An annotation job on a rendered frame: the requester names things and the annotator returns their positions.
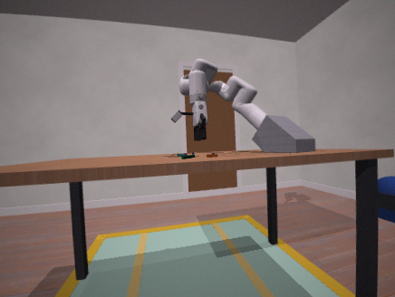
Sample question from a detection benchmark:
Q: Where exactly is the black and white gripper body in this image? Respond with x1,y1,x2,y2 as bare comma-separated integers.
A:
189,101,208,128

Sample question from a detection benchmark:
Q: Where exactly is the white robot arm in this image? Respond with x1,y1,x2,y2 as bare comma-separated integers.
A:
179,59,267,129

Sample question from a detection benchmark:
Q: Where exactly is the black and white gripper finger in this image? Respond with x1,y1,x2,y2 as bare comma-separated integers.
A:
194,126,199,141
198,114,207,140

